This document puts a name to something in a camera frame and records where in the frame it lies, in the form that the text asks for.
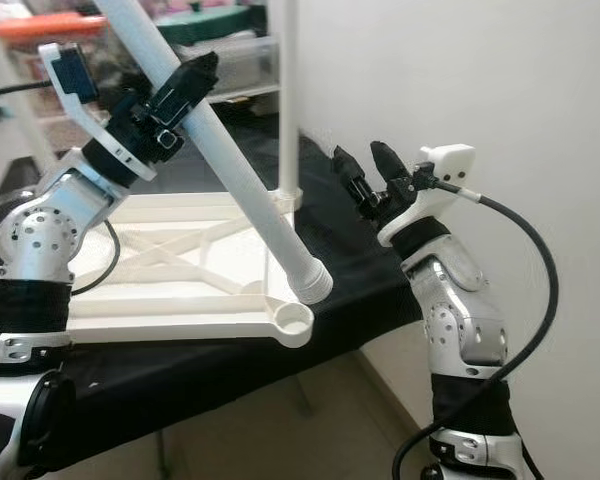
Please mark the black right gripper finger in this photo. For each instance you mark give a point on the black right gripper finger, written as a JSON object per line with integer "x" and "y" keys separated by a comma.
{"x": 390, "y": 162}
{"x": 352, "y": 175}

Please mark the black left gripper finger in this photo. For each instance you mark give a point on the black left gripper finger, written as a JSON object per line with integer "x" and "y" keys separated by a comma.
{"x": 190, "y": 85}

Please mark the white plastic table leg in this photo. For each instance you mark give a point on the white plastic table leg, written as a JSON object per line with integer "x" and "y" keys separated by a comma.
{"x": 288, "y": 100}
{"x": 5, "y": 110}
{"x": 260, "y": 200}

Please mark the white plastic children table top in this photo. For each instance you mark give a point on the white plastic children table top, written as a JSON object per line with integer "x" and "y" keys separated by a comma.
{"x": 200, "y": 290}

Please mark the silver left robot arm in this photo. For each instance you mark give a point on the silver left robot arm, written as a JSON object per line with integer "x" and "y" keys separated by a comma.
{"x": 40, "y": 240}

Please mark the black tablecloth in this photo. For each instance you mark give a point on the black tablecloth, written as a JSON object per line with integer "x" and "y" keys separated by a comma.
{"x": 350, "y": 270}

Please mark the orange-lidded printed storage box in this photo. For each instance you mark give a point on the orange-lidded printed storage box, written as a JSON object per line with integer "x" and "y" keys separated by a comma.
{"x": 40, "y": 25}

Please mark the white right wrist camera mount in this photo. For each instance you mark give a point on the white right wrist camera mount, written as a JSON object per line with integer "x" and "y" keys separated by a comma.
{"x": 445, "y": 165}

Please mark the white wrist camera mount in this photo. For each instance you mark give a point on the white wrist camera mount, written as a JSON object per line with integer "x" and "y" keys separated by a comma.
{"x": 75, "y": 72}
{"x": 445, "y": 165}

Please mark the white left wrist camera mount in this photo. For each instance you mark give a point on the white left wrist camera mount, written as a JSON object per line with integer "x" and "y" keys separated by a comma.
{"x": 75, "y": 72}

